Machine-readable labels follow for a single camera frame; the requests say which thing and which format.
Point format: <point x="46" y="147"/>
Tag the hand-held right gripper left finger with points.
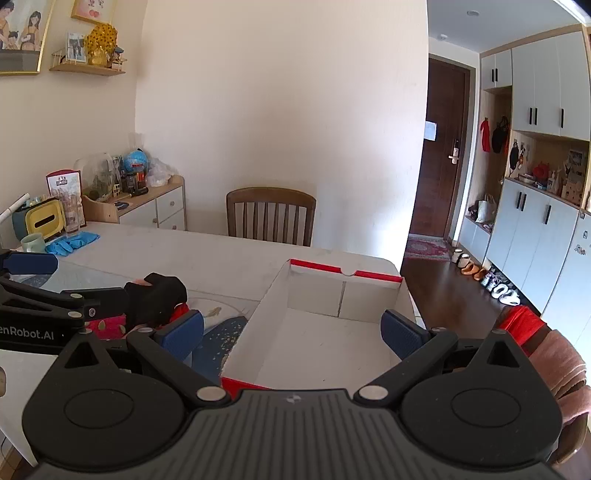
<point x="182" y="337"/>

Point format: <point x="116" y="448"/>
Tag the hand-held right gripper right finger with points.
<point x="400" y="339"/>

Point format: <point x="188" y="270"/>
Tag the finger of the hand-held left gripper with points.
<point x="104" y="302"/>
<point x="30" y="264"/>

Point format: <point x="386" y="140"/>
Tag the pink fuzzy plush ball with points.
<point x="108" y="324"/>

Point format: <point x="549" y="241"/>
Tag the red cloth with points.
<point x="178" y="314"/>

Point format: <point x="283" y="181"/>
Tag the white cardboard box red rim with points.
<point x="314" y="341"/>

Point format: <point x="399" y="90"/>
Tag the green mug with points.
<point x="32" y="243"/>

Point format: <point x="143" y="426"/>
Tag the blue printed table mat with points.
<point x="221" y="332"/>

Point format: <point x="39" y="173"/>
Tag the yellow teal tissue box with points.
<point x="39" y="221"/>

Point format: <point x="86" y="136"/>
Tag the blue rubber gloves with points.
<point x="71" y="243"/>

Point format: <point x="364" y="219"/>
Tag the red-framed paper bag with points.
<point x="64" y="189"/>

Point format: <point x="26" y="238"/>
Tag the red patterned rug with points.
<point x="425" y="249"/>

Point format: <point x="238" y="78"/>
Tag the row of shoes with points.
<point x="489" y="281"/>

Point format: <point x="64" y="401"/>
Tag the glass dome terrarium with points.
<point x="99" y="177"/>

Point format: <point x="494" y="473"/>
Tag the white wooden sideboard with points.
<point x="161" y="207"/>

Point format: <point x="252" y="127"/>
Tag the bright red garment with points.
<point x="521" y="323"/>

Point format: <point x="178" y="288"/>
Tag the clear plastic bag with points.
<point x="159" y="174"/>

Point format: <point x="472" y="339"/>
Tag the blue globe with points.
<point x="135" y="160"/>

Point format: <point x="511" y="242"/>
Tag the dark brown door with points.
<point x="438" y="198"/>

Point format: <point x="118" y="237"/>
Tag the brown wooden slatted chair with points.
<point x="270" y="217"/>

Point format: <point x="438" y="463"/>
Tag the white tote bag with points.
<point x="485" y="211"/>

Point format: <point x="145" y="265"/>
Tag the pink fringed scarf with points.
<point x="561" y="369"/>

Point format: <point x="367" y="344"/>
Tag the silver door lock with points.
<point x="454" y="152"/>

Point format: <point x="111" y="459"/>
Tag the dark wooden chair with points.
<point x="570" y="443"/>

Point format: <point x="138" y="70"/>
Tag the white paper sheet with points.
<point x="430" y="130"/>

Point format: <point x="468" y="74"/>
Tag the black red hanging bag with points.
<point x="516" y="154"/>

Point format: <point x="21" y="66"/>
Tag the red ornament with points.
<point x="541" y="170"/>

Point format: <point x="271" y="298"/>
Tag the red hanging garment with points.
<point x="485" y="135"/>

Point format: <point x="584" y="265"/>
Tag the wooden toy models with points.
<point x="570" y="187"/>

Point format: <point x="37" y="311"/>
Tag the yellow flower bouquet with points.
<point x="100" y="41"/>

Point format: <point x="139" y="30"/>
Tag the white cabinet wall unit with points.
<point x="540" y="240"/>

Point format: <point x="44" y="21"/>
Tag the wooden wall shelf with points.
<point x="87" y="70"/>

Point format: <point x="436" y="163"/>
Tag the standing photo frame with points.
<point x="76" y="47"/>

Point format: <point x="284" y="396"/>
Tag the gold-framed wall painting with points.
<point x="23" y="32"/>

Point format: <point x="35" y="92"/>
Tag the small framed wall picture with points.
<point x="92" y="9"/>

